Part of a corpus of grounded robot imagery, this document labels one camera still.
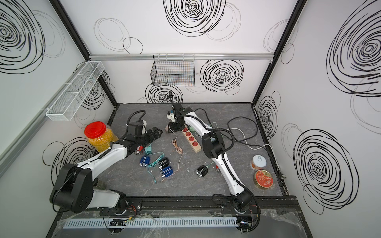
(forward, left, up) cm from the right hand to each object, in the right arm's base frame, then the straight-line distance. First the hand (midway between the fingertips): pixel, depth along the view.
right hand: (171, 130), depth 100 cm
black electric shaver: (-22, +2, -1) cm, 22 cm away
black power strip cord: (+16, -25, -3) cm, 30 cm away
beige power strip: (-6, -14, -1) cm, 16 cm away
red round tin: (-30, -54, -1) cm, 62 cm away
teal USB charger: (-15, +12, +1) cm, 19 cm away
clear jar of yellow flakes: (-14, +36, +14) cm, 41 cm away
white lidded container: (-21, -53, 0) cm, 57 cm away
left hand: (-8, +6, +8) cm, 13 cm away
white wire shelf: (-7, +48, +32) cm, 58 cm away
